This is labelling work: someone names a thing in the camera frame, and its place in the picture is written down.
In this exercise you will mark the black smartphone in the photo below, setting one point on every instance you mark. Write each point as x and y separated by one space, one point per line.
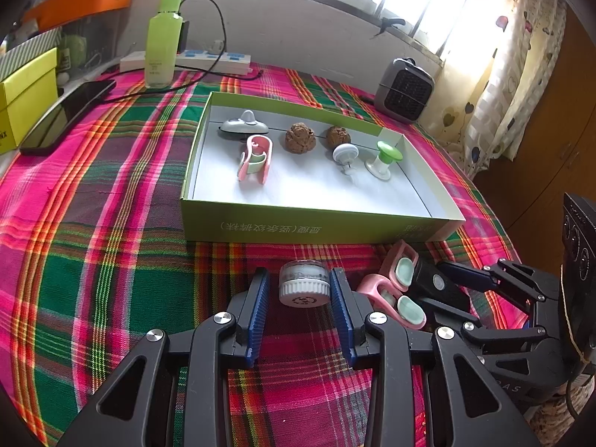
65 116

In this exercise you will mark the small white jar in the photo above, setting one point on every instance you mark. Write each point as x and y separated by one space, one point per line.
303 284

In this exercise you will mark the heart-print curtain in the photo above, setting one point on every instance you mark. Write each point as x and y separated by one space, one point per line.
503 56

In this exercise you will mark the black window latch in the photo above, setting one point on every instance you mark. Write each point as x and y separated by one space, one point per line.
391 23

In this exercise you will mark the grey space heater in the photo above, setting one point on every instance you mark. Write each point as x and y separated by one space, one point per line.
405 91

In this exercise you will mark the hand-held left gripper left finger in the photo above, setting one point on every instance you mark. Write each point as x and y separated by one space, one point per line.
258 316

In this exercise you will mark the brown walnut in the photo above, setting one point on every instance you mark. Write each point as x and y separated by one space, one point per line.
300 137
338 136

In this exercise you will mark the white round knob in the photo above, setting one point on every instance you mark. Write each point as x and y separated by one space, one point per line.
345 154

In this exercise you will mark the pink clip with green pad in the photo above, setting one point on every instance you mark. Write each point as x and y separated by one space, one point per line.
255 160
393 300
401 265

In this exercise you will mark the yellow-green box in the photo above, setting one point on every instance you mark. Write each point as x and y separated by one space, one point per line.
28 98

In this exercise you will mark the clear glass tank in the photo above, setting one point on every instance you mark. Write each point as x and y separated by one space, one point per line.
93 42

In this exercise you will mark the green and white cardboard tray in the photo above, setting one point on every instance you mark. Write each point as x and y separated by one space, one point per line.
302 186

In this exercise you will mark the grey white oval gadget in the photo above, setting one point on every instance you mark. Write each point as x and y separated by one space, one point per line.
244 123

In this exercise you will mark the green round knob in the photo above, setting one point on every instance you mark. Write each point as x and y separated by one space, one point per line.
384 158

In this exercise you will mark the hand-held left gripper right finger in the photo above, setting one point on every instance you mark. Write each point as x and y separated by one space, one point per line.
342 316

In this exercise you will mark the black charger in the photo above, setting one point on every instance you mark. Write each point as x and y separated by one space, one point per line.
186 32

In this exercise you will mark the plaid tablecloth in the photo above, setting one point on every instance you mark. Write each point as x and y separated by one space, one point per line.
116 242

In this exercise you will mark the striped box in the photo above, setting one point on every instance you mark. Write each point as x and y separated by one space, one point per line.
28 51

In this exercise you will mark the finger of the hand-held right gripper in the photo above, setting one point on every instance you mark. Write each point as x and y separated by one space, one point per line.
465 274
505 337

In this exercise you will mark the brown wooden cabinet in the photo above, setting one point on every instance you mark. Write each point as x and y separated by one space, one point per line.
558 125

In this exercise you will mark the white power strip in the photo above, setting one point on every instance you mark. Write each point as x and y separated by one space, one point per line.
209 59

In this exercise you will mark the green lotion bottle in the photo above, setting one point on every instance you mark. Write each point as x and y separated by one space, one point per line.
163 42

